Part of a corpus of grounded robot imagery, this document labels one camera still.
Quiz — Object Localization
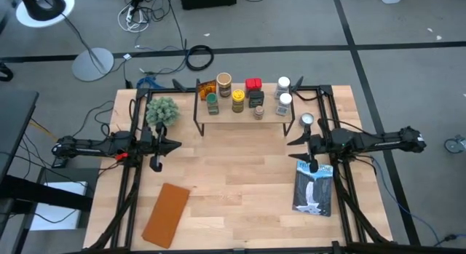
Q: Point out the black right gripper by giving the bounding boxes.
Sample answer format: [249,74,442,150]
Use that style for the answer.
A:
[286,124,332,174]

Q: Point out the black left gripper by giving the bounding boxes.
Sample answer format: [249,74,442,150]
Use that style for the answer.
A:
[140,122,183,174]

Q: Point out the white lid spice jar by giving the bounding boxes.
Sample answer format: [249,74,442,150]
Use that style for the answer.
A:
[275,76,291,100]
[276,92,293,116]

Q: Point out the green lid glass herb jar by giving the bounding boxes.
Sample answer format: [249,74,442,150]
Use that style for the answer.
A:
[205,92,221,116]

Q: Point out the small dark spice jar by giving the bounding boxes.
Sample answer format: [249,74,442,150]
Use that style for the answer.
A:
[248,90,266,109]

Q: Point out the taco seasoning mix pouch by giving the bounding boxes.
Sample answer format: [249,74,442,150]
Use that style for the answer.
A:
[196,78,218,100]

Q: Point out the red lid smoked paprika tin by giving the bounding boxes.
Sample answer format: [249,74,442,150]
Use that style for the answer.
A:
[245,77,264,98]

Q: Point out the black can yellow lid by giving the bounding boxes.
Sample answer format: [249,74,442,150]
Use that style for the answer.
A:
[231,89,246,114]

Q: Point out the brown lid dark label can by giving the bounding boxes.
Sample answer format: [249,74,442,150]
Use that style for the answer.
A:
[216,72,233,98]

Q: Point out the silver round candle tin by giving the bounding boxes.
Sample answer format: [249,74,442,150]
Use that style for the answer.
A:
[299,112,315,127]

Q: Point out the green spiky plant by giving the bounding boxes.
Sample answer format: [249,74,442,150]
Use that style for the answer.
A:
[145,96,181,127]

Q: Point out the Yellowstone waterfall book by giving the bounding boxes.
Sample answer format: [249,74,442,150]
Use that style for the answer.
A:
[291,159,334,218]

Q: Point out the floor lamp with round base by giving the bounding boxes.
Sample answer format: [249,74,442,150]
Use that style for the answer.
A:
[15,0,115,82]

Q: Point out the white box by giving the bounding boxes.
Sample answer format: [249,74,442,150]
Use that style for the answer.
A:
[28,180,88,231]

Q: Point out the grey caster wheel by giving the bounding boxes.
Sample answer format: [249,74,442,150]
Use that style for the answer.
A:
[443,135,466,154]

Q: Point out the black desk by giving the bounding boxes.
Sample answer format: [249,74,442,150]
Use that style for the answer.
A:
[0,90,94,213]

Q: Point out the black metal table frame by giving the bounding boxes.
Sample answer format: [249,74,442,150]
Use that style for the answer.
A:
[87,84,394,254]

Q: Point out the blue cable bundle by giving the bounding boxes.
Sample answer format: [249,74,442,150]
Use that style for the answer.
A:
[136,76,157,90]

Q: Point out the black coiled cable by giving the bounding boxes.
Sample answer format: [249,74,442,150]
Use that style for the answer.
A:
[185,44,215,72]

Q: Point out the white power strip with cables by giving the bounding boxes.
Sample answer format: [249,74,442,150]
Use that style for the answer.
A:
[116,0,152,33]

